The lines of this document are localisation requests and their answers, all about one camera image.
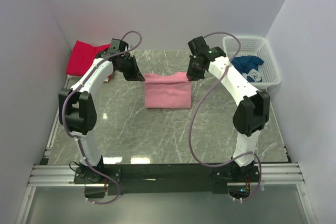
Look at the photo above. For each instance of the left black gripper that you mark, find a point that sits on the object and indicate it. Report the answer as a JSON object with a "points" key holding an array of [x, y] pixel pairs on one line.
{"points": [[135, 75]]}

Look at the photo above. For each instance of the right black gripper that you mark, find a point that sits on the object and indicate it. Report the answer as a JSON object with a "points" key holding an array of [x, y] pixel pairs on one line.
{"points": [[192, 76]]}

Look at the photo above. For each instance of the pink t-shirt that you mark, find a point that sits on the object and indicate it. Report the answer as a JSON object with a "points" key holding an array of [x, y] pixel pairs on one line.
{"points": [[167, 92]]}

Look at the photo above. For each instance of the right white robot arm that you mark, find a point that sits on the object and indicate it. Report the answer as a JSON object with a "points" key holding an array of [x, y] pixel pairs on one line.
{"points": [[253, 105]]}

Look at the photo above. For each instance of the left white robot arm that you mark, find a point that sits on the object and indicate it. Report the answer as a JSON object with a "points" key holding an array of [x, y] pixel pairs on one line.
{"points": [[77, 112]]}

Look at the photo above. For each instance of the blue t-shirt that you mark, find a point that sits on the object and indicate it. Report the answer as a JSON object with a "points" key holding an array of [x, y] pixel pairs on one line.
{"points": [[247, 66]]}

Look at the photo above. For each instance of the white plastic basket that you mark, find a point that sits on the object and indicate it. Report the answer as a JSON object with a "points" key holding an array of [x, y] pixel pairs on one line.
{"points": [[255, 46]]}

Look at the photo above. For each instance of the folded magenta t-shirt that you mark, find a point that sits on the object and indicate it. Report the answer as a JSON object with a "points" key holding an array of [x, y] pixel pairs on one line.
{"points": [[82, 57]]}

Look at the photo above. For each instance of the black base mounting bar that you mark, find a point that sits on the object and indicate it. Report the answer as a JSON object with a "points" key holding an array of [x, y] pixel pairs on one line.
{"points": [[166, 178]]}

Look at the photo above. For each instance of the aluminium rail frame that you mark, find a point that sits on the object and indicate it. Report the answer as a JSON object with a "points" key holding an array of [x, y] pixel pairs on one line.
{"points": [[128, 133]]}

